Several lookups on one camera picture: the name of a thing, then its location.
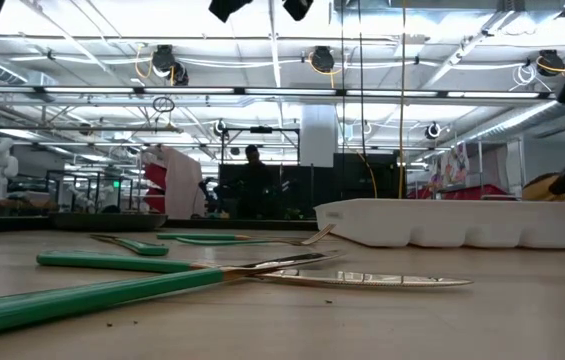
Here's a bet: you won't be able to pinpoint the white cutlery tray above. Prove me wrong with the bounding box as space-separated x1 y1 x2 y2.
314 198 565 250

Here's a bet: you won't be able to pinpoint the gold fork green handle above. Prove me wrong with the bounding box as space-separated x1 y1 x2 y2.
175 223 337 247

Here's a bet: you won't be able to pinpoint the long ceiling light bar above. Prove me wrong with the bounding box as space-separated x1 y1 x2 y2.
0 85 565 100

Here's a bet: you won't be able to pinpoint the metal rack red bins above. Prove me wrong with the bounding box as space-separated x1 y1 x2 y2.
406 139 531 201

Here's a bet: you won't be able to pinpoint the white column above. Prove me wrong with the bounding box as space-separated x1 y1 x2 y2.
300 104 338 169

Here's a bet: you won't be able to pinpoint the colourful hanging poster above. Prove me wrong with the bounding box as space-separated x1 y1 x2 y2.
442 142 470 185

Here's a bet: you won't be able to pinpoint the person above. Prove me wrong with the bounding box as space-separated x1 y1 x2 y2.
234 143 274 220

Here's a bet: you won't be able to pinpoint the black cabinet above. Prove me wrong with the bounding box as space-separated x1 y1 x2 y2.
332 152 404 200

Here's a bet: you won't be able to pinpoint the white cloth cover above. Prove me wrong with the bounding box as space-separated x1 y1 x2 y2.
161 145 207 220

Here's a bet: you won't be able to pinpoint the black partition panels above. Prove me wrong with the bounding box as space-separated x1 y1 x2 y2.
219 163 334 220

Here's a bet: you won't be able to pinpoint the red cart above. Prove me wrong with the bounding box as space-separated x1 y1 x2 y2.
142 162 168 214

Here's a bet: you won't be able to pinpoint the black hanging cable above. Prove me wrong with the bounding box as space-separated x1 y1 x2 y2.
358 0 366 166

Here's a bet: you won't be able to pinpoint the black frame rig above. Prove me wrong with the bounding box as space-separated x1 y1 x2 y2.
220 126 301 166

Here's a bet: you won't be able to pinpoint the black frame workstation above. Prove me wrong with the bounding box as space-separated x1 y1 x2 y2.
44 169 136 214

